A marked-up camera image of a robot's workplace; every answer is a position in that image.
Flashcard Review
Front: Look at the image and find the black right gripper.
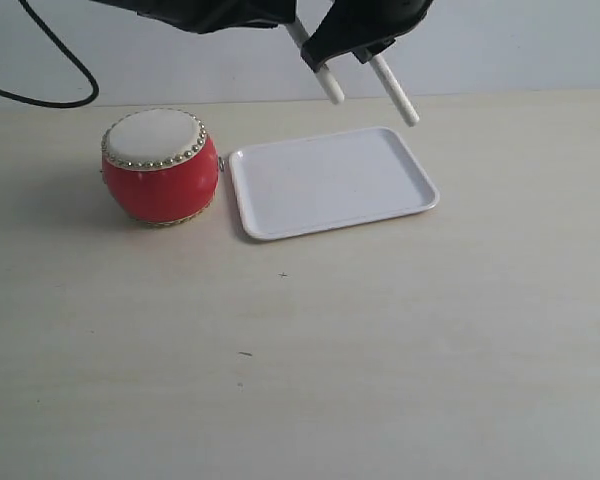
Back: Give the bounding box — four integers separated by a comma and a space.
301, 0, 433, 72

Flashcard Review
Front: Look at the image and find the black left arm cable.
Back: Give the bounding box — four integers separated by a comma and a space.
0, 0, 101, 108

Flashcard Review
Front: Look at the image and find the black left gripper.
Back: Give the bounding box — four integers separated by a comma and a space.
97, 0, 297, 34

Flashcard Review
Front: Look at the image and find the white plastic tray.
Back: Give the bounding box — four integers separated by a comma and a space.
225, 127, 440, 241

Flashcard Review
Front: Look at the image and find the white drumstick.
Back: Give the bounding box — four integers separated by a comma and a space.
285, 18, 345, 105
368, 54, 420, 127

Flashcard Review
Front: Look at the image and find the red small drum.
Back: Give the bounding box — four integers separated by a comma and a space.
101, 108, 220, 226

